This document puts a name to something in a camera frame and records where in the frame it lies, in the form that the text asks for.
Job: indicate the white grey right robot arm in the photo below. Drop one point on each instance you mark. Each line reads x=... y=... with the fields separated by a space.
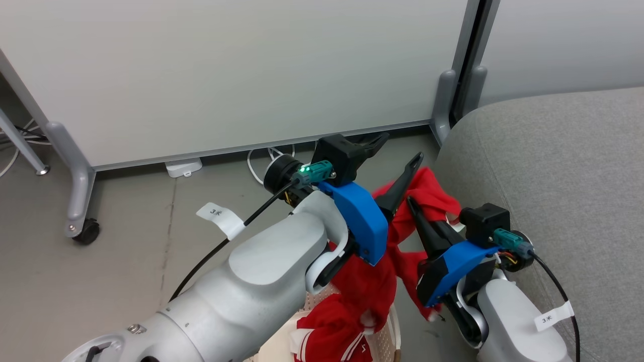
x=508 y=322

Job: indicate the narrow white partition panel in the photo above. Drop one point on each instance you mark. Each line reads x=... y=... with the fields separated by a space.
x=563 y=45

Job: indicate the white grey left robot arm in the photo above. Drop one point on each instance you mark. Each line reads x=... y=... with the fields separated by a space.
x=261 y=281

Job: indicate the cream perforated laundry basket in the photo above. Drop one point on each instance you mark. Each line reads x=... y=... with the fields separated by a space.
x=390 y=338

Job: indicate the white power adapter box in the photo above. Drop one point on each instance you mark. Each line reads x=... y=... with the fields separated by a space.
x=183 y=167

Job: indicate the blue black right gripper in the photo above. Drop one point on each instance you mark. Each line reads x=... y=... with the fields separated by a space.
x=453 y=266

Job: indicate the black round wrist motor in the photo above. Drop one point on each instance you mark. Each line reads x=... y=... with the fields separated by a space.
x=279 y=173
x=518 y=261

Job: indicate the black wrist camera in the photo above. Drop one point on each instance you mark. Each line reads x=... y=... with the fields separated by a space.
x=337 y=158
x=483 y=223

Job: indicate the black round left wrist motor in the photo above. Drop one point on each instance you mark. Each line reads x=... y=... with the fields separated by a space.
x=279 y=173

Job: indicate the black round right wrist motor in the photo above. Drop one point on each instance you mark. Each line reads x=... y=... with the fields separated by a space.
x=518 y=261

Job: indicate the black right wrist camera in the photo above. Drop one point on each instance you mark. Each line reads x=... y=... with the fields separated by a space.
x=483 y=223

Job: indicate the large white partition panel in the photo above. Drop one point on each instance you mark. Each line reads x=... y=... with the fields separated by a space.
x=226 y=75

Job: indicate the red white clothing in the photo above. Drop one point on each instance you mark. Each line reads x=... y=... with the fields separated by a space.
x=362 y=291

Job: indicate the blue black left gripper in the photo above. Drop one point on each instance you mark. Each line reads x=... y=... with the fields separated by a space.
x=359 y=216

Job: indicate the grey slanted table leg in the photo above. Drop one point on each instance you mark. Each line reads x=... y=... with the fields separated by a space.
x=22 y=143

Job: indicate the grey fabric sofa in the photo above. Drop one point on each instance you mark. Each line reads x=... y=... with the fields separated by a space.
x=553 y=166

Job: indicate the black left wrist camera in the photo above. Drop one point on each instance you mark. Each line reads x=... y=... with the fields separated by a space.
x=337 y=158

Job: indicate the grey partition foot with caster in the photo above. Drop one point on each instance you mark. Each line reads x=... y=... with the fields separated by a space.
x=75 y=176

